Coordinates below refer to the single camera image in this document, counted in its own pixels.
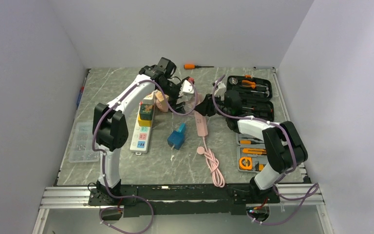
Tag black tool case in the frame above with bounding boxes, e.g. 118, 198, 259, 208
226, 75, 275, 121

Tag white power strip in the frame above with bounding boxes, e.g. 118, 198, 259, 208
130, 103, 152, 155

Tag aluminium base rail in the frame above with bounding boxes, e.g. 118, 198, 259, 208
39, 183, 324, 209

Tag beige cube adapter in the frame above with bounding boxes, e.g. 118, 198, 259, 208
155, 91, 169, 113

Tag green cube adapter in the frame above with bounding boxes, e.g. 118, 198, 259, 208
139, 104, 155, 120

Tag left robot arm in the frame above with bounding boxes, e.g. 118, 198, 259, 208
92, 57, 196, 205

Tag light blue cube adapter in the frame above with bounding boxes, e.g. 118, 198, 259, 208
177, 123, 186, 135

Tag grey tool tray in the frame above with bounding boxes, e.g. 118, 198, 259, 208
236, 134, 268, 173

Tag orange utility knife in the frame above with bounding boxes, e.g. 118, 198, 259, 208
242, 148, 267, 155

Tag pink cable with plug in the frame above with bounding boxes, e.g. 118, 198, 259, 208
196, 136, 225, 189

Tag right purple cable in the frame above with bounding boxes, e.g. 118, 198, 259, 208
211, 75, 320, 226

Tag yellow cube adapter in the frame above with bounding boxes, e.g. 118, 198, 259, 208
137, 115, 152, 127

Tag pink power strip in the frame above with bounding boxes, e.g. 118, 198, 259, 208
194, 111, 208, 137

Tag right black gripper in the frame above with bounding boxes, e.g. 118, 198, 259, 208
194, 92, 230, 117

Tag clear plastic screw box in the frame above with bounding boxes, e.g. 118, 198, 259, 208
68, 122, 100, 163

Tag orange pliers in case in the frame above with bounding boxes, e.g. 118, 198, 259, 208
241, 80, 257, 89

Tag blue red pen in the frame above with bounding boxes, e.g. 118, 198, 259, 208
76, 77, 87, 108

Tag orange handled screwdriver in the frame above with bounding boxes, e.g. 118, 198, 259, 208
183, 64, 214, 70

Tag dark blue cube adapter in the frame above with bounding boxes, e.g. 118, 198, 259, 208
167, 130, 185, 150

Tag white cube adapter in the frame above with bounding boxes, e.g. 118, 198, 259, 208
141, 92, 155, 105

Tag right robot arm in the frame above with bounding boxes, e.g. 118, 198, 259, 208
194, 91, 308, 202

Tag orange tape measure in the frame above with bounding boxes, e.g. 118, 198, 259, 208
238, 156, 253, 171

